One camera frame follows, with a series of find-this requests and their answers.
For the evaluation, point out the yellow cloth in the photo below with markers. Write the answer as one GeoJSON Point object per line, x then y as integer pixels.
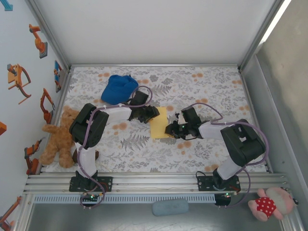
{"type": "Point", "coordinates": [158, 130]}

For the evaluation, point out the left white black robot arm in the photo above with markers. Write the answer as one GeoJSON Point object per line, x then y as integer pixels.
{"type": "Point", "coordinates": [89, 127]}

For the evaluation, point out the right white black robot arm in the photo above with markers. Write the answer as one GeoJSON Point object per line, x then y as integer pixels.
{"type": "Point", "coordinates": [243, 144]}

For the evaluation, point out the floral patterned tablecloth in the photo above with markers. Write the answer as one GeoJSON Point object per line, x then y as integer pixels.
{"type": "Point", "coordinates": [168, 156]}

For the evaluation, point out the blue baseball cap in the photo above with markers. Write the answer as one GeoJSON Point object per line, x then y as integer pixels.
{"type": "Point", "coordinates": [118, 89]}

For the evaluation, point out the grey-blue sponge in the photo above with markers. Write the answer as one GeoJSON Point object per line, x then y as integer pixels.
{"type": "Point", "coordinates": [169, 207]}

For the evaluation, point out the small controller board with LED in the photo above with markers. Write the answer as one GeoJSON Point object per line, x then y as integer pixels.
{"type": "Point", "coordinates": [91, 197]}
{"type": "Point", "coordinates": [225, 198]}

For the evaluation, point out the brown teddy bear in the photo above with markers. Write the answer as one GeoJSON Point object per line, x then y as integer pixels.
{"type": "Point", "coordinates": [60, 139]}

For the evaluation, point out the blue orange machine sticker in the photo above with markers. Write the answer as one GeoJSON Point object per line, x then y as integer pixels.
{"type": "Point", "coordinates": [57, 74]}

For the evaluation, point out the pink plush toy dotted dress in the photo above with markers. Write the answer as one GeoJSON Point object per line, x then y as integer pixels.
{"type": "Point", "coordinates": [264, 204]}

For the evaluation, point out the orange claw gripper sticker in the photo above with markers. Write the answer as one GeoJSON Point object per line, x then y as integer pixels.
{"type": "Point", "coordinates": [14, 79]}

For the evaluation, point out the orange block sticker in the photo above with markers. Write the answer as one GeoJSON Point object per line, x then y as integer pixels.
{"type": "Point", "coordinates": [2, 128]}

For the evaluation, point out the thin aluminium frame rail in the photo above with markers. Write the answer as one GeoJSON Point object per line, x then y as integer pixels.
{"type": "Point", "coordinates": [154, 65]}

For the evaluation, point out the wide aluminium mounting rail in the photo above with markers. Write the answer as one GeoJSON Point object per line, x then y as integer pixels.
{"type": "Point", "coordinates": [156, 183]}

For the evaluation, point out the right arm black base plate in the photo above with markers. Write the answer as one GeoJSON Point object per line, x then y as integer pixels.
{"type": "Point", "coordinates": [204, 184]}

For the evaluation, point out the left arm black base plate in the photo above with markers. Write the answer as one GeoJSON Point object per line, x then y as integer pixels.
{"type": "Point", "coordinates": [108, 184]}

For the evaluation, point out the aluminium frame post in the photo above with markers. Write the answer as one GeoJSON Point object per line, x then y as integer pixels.
{"type": "Point", "coordinates": [262, 33]}
{"type": "Point", "coordinates": [48, 33]}

